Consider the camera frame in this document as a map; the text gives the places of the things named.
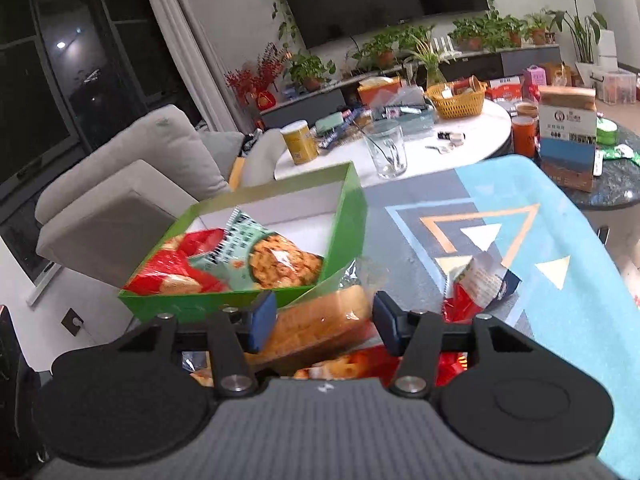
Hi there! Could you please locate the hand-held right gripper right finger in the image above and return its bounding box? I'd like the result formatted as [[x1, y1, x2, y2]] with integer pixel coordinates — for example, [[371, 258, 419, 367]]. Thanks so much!
[[372, 290, 539, 397]]

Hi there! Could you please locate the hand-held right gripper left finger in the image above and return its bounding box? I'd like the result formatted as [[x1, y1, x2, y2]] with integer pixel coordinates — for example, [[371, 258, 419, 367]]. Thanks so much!
[[107, 290, 279, 397]]

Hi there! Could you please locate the bread loaf packet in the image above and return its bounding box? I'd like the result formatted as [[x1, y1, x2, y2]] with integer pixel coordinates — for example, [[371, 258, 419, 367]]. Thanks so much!
[[245, 259, 392, 376]]

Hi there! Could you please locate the green biscuit snack packet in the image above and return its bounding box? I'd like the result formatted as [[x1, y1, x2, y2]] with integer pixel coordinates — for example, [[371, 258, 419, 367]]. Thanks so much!
[[200, 207, 326, 292]]

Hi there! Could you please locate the green cardboard box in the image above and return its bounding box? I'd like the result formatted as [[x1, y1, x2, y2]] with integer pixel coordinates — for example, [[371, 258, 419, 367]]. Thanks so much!
[[117, 161, 369, 325]]

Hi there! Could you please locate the torn red white snack packet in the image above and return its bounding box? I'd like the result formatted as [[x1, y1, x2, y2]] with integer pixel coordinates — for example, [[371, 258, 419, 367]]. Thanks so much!
[[440, 251, 522, 322]]

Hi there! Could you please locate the clear drinking glass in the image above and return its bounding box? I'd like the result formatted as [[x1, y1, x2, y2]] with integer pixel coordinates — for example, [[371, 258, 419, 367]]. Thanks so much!
[[362, 121, 409, 180]]

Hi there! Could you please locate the yellow can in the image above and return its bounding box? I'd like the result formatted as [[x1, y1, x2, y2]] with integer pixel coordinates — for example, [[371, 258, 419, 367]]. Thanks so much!
[[280, 120, 321, 166]]

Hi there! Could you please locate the grey sofa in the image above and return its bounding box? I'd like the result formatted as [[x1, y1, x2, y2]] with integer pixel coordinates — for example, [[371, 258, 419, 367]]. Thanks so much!
[[35, 104, 287, 292]]

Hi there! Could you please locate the mint green box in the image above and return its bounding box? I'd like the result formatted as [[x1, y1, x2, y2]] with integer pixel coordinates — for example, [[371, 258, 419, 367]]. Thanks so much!
[[314, 113, 347, 136]]

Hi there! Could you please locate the orange box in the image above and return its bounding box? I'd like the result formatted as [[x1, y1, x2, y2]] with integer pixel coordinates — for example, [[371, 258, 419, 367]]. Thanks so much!
[[356, 77, 404, 109]]

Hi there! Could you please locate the yellow wicker basket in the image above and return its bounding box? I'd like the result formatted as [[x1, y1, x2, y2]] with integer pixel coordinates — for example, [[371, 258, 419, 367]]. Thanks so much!
[[425, 80, 487, 120]]

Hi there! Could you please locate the orange cup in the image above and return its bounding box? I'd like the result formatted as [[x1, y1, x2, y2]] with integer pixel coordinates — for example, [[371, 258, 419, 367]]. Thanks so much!
[[510, 115, 539, 156]]

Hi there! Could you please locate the red berry plant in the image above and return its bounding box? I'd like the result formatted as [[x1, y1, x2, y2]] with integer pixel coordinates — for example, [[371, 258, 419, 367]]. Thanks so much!
[[224, 42, 292, 114]]

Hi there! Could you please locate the potted green plant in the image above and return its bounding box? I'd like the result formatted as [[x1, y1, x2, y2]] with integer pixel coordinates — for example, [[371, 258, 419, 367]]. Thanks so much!
[[287, 52, 337, 93], [525, 11, 555, 46], [357, 27, 402, 69], [494, 11, 527, 49], [451, 16, 490, 52]]

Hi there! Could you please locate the red white box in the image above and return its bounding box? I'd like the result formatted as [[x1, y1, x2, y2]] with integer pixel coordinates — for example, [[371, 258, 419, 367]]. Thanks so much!
[[486, 77, 524, 107]]

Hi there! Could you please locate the grass plant in vase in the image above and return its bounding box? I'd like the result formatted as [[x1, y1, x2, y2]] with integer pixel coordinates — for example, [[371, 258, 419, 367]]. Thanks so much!
[[404, 40, 452, 89]]

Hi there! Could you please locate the brown white paper carton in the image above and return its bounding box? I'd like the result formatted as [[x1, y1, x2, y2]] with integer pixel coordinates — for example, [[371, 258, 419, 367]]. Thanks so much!
[[537, 85, 599, 194]]

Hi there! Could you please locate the dark grey television cabinet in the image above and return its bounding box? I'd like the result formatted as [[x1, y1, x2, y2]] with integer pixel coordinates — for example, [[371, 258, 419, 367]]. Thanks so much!
[[259, 44, 562, 128]]

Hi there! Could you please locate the pink box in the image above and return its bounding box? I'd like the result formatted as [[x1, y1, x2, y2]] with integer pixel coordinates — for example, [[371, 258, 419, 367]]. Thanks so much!
[[522, 64, 549, 99]]

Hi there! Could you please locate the white curtain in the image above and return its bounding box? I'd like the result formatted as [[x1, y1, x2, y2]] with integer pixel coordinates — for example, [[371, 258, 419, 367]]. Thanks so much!
[[136, 0, 242, 134]]

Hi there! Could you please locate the hanging vine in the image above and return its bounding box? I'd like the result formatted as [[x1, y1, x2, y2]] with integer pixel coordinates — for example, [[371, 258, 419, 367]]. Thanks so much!
[[257, 0, 302, 52]]

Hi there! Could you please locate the white storage box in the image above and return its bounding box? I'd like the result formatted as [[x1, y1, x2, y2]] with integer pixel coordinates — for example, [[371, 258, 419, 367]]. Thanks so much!
[[594, 69, 639, 106]]

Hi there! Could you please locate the tall leafy plant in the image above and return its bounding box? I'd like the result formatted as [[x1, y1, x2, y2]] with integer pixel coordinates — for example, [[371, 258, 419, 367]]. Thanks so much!
[[546, 0, 609, 66]]

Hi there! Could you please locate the wall socket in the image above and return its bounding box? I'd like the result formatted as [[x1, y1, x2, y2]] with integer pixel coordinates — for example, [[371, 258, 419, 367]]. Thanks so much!
[[60, 307, 86, 337]]

